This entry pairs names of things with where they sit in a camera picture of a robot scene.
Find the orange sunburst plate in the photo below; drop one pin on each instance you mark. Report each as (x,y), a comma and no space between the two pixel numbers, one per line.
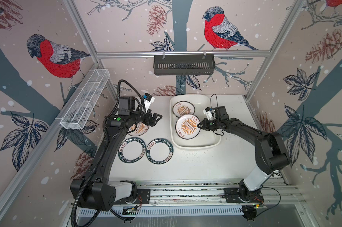
(186,126)
(138,130)
(182,108)

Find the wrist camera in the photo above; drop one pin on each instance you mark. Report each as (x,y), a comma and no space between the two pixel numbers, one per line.
(209,112)
(148,100)

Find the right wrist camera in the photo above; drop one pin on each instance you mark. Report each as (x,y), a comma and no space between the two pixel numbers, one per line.
(209,112)

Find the green ring plate outer left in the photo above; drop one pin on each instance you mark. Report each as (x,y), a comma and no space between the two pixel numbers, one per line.
(132,150)

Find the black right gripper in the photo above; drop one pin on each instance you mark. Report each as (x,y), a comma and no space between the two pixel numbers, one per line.
(205,126)

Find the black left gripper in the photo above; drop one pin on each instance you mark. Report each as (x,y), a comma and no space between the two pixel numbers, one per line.
(153,120)

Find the green ring plate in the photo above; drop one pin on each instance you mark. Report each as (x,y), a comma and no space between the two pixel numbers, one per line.
(132,150)
(159,151)

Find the black hanging wire basket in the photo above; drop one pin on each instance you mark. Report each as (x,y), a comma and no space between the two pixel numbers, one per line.
(196,64)

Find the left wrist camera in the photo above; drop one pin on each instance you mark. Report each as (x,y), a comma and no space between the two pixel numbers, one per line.
(148,100)

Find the white plastic bin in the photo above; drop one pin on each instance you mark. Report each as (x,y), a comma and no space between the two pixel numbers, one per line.
(205,139)

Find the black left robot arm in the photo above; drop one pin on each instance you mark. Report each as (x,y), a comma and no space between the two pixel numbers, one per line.
(92,191)

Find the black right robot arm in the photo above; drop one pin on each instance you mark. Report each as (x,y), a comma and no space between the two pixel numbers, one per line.
(270,153)

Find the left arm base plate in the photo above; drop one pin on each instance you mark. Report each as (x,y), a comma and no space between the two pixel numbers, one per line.
(143,197)

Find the white mesh wall shelf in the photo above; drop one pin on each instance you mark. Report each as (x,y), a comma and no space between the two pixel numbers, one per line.
(80,110)

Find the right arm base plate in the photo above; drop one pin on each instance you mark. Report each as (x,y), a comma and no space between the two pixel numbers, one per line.
(232,195)

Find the aluminium frame top bar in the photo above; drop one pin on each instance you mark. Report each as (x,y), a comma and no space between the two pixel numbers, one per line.
(238,53)

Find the green ring plate inner left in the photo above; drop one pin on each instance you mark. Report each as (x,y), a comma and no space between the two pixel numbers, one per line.
(159,151)

